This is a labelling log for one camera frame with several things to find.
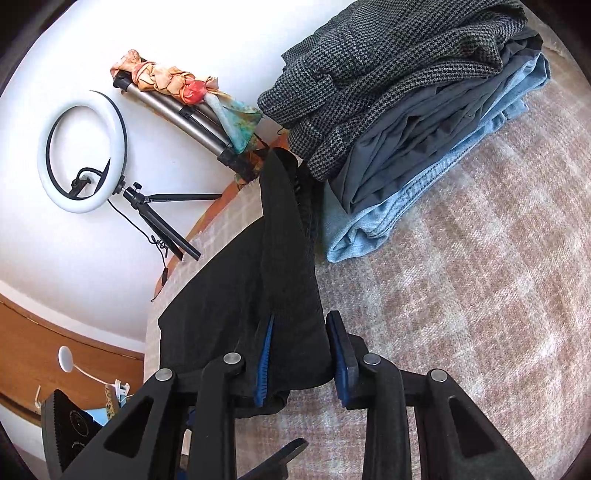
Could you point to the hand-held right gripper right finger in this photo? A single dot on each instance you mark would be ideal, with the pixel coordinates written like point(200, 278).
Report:
point(340, 364)

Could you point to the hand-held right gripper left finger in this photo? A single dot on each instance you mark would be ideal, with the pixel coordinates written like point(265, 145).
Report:
point(263, 369)

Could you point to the black pants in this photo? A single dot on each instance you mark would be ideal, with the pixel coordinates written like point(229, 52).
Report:
point(258, 277)

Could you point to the dark grey folded pants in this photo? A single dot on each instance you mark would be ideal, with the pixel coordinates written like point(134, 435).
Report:
point(406, 138)

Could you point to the grey houndstooth folded pants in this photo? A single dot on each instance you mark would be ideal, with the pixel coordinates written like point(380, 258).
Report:
point(369, 60)

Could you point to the small white desk lamp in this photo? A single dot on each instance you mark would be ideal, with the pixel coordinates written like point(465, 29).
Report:
point(67, 359)

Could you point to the brown wooden panel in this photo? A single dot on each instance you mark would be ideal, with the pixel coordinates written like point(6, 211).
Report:
point(55, 341)

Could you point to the light blue folded jeans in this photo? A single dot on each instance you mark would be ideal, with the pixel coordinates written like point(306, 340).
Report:
point(355, 235)

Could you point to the beige plaid blanket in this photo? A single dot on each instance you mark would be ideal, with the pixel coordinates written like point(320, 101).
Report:
point(461, 277)

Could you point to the small black tripod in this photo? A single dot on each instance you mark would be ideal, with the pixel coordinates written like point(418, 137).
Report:
point(138, 203)

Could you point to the silver folded tripod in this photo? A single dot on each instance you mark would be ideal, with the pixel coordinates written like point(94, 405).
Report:
point(175, 113)

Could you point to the colourful patterned scarf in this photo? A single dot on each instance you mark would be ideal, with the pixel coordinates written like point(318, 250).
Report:
point(157, 76)

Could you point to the wooden bed frame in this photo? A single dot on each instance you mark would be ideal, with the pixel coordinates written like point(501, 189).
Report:
point(210, 214)

